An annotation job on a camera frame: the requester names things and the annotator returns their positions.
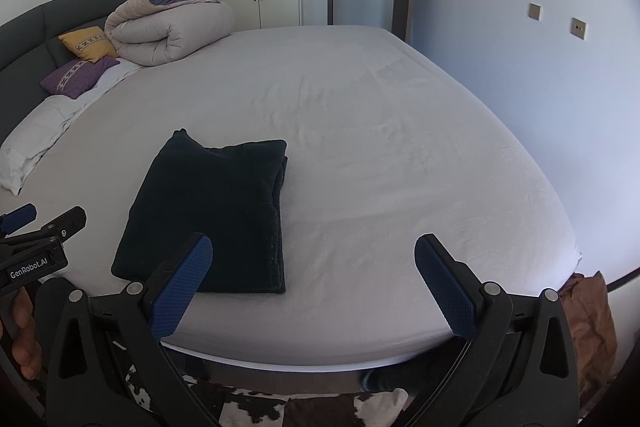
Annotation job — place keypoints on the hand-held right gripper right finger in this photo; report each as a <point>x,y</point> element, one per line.
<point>445,287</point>

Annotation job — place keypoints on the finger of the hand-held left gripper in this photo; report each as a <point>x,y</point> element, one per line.
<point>70,219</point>
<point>20,217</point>

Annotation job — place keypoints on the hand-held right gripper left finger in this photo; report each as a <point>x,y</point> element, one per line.
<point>185,287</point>

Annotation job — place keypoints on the dark green garment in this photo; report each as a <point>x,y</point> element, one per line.
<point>210,207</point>

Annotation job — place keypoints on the person's left hand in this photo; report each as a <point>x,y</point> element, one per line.
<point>24,337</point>

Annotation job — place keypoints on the white pillow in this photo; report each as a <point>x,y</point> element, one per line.
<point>35,132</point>

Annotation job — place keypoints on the cowhide pattern rug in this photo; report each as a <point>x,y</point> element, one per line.
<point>260,407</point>

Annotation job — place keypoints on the purple patterned pillow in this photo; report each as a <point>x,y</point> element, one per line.
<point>75,77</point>

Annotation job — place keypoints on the brown crumpled cloth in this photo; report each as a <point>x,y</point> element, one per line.
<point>592,332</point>

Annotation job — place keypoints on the bed with white sheet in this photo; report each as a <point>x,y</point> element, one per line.
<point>375,132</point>

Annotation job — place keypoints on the yellow patterned pillow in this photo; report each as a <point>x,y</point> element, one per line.
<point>87,43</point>

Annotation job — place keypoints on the dark grey headboard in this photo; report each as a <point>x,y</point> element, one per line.
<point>30,37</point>

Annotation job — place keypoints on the folded beige duvet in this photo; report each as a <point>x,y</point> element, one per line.
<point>170,32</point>

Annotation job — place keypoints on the bronze wall switch plate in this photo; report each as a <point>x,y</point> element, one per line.
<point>535,11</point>
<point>580,28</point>

